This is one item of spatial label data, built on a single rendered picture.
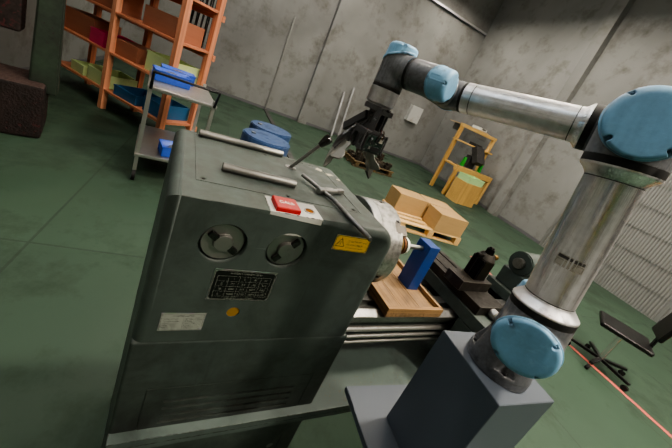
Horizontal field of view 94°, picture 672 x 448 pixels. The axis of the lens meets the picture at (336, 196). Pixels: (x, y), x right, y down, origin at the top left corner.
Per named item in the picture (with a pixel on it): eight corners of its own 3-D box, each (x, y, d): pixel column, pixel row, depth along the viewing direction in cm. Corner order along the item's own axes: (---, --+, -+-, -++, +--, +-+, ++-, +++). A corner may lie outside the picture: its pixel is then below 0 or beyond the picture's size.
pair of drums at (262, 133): (269, 180, 447) (288, 128, 422) (282, 218, 356) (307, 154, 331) (221, 168, 418) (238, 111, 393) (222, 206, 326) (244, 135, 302)
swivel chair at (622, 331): (642, 392, 321) (712, 322, 292) (610, 392, 297) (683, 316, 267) (584, 343, 374) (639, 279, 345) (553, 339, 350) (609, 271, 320)
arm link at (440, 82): (468, 79, 75) (428, 66, 81) (454, 64, 66) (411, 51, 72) (452, 111, 77) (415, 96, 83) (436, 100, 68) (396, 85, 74)
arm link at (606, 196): (548, 364, 66) (699, 109, 53) (544, 402, 54) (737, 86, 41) (491, 329, 73) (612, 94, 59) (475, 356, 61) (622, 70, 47)
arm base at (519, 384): (540, 392, 75) (565, 362, 72) (498, 394, 68) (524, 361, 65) (494, 339, 88) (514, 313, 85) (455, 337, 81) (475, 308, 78)
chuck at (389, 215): (361, 299, 108) (396, 217, 101) (326, 252, 135) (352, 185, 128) (381, 299, 113) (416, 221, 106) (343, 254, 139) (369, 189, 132)
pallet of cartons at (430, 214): (432, 221, 591) (443, 201, 578) (458, 246, 518) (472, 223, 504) (377, 205, 546) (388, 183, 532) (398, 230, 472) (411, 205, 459)
